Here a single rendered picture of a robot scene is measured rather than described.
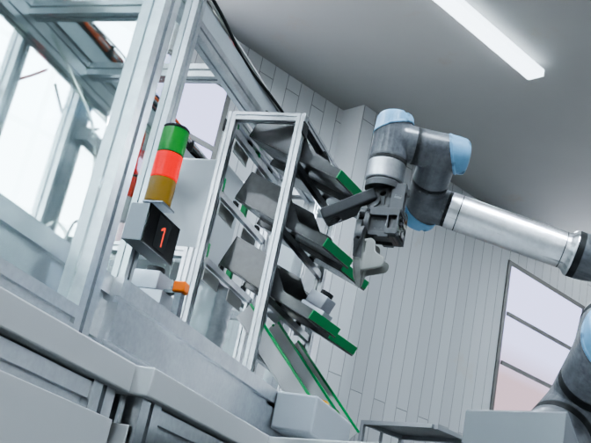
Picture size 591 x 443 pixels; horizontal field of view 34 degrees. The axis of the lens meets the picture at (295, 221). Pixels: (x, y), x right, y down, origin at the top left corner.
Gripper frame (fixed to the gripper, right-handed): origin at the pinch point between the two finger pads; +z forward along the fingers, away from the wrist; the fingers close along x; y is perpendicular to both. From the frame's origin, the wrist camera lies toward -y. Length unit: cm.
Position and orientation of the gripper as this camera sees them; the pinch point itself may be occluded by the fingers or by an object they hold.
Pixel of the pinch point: (355, 279)
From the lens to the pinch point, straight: 182.5
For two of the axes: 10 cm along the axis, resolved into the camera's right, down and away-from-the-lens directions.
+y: 9.3, 0.7, -3.5
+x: 3.0, 3.9, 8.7
